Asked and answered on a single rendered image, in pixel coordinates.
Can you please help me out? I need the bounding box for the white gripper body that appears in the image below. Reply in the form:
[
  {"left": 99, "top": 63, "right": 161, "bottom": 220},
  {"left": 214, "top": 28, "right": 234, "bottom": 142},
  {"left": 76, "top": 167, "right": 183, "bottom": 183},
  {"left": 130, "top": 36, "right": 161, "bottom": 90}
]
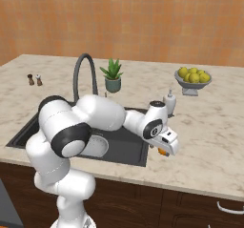
[{"left": 156, "top": 135, "right": 181, "bottom": 157}]

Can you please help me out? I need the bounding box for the dark grey sink basin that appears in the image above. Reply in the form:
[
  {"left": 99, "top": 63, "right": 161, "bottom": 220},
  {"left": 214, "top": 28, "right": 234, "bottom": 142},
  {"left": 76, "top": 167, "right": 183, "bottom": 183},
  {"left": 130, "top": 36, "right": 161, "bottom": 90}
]
[{"left": 5, "top": 100, "right": 175, "bottom": 168}]

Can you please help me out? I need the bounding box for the white colander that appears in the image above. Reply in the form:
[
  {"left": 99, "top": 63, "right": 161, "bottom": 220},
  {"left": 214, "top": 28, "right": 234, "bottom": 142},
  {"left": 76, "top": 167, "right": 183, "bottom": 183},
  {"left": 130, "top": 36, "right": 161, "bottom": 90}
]
[{"left": 80, "top": 133, "right": 110, "bottom": 159}]

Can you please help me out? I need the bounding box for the dark grey curved faucet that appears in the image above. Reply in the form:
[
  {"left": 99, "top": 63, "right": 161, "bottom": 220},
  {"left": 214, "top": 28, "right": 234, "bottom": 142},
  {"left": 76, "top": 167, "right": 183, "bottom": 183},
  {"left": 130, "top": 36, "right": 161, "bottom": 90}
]
[{"left": 72, "top": 52, "right": 100, "bottom": 104}]

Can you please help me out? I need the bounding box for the orange fruit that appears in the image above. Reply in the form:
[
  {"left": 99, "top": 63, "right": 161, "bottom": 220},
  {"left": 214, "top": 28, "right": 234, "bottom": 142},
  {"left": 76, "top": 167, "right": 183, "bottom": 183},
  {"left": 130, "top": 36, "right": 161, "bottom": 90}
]
[{"left": 157, "top": 147, "right": 171, "bottom": 157}]

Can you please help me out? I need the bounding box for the white soap dispenser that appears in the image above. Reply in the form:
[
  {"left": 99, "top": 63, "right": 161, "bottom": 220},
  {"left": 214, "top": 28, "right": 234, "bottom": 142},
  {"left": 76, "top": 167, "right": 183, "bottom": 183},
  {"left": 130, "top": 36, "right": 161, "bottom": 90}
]
[{"left": 162, "top": 89, "right": 177, "bottom": 116}]

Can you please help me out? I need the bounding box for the grey fruit bowl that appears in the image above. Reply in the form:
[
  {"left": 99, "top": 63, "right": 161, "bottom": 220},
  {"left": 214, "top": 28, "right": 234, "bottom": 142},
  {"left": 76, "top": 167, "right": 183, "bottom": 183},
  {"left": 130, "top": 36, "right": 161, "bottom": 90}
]
[{"left": 173, "top": 70, "right": 213, "bottom": 97}]

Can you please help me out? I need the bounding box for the dark wood cupboard door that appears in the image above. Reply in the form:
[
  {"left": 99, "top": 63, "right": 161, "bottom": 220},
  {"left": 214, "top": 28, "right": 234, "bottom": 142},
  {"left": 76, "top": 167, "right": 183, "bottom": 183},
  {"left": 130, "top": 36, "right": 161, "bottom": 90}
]
[
  {"left": 158, "top": 188, "right": 244, "bottom": 228},
  {"left": 83, "top": 177, "right": 164, "bottom": 228}
]

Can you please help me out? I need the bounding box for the green potted plant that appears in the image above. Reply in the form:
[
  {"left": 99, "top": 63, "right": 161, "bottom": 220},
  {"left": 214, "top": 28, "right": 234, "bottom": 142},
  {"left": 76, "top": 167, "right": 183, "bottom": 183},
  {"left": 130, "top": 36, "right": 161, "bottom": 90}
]
[{"left": 99, "top": 57, "right": 125, "bottom": 94}]

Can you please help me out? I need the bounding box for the white-topped salt shaker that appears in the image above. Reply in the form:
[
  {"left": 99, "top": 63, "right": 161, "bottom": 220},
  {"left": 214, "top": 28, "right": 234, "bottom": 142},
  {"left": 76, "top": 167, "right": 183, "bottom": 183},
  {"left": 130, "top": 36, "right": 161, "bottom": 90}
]
[{"left": 34, "top": 73, "right": 44, "bottom": 87}]

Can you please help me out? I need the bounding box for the brown pepper shaker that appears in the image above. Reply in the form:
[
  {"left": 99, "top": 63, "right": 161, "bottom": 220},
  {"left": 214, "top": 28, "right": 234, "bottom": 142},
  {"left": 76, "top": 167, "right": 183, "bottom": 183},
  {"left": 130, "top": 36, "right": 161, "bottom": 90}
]
[{"left": 27, "top": 73, "right": 35, "bottom": 87}]

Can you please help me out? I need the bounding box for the grey appliance front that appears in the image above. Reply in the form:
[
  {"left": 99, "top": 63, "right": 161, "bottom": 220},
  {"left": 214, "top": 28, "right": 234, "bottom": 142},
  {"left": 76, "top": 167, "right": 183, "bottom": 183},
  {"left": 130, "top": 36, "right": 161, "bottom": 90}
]
[{"left": 0, "top": 177, "right": 25, "bottom": 228}]

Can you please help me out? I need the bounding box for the white cupboard handle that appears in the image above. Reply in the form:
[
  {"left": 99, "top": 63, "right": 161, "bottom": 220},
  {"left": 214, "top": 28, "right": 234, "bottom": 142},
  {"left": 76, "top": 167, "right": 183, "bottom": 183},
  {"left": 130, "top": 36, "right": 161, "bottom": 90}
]
[{"left": 216, "top": 200, "right": 244, "bottom": 216}]

